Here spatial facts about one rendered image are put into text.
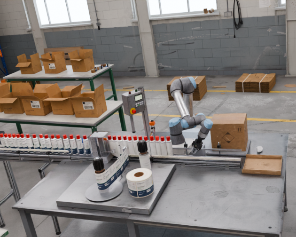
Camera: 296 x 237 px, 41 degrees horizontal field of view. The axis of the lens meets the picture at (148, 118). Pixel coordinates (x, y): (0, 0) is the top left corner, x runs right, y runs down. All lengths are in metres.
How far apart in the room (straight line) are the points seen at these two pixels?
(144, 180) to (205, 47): 6.13
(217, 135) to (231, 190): 0.66
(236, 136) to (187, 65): 5.66
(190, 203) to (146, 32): 6.66
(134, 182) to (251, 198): 0.87
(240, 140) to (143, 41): 6.09
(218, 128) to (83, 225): 1.64
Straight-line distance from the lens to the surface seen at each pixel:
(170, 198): 3.12
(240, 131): 3.57
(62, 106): 5.47
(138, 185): 3.04
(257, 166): 3.44
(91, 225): 4.09
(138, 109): 3.56
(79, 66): 7.70
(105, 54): 10.04
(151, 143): 3.56
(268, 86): 7.57
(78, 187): 3.41
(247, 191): 3.13
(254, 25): 8.48
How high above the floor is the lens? 2.53
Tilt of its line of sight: 21 degrees down
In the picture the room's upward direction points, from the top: 9 degrees counter-clockwise
